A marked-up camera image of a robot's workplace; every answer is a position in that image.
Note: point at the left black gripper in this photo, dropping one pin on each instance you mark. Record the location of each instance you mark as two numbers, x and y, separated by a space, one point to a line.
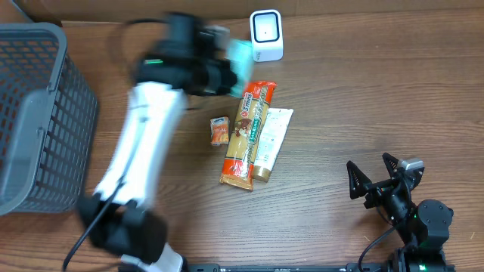
228 79

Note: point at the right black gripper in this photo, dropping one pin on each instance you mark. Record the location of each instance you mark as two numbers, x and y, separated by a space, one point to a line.
380 187

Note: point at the teal snack packet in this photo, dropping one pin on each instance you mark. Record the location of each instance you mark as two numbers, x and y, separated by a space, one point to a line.
240 54

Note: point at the orange small snack box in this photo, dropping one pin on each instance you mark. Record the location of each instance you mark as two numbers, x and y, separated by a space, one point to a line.
219 130

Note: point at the white cosmetic tube gold cap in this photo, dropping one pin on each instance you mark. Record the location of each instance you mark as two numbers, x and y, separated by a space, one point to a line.
270 142

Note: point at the orange spaghetti pack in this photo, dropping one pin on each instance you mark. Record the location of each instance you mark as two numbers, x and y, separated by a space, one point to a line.
238 166

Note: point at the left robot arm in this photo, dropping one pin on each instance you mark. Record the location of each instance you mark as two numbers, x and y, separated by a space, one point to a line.
190 60

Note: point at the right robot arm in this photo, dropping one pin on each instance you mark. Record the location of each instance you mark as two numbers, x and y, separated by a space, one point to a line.
423 228

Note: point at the white barcode scanner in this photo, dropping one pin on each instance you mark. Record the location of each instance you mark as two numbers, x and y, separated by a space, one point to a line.
266 35

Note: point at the grey plastic mesh basket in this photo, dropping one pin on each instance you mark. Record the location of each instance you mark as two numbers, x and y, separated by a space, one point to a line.
48 120

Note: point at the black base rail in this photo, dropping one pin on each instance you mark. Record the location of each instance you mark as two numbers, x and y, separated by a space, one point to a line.
302 268

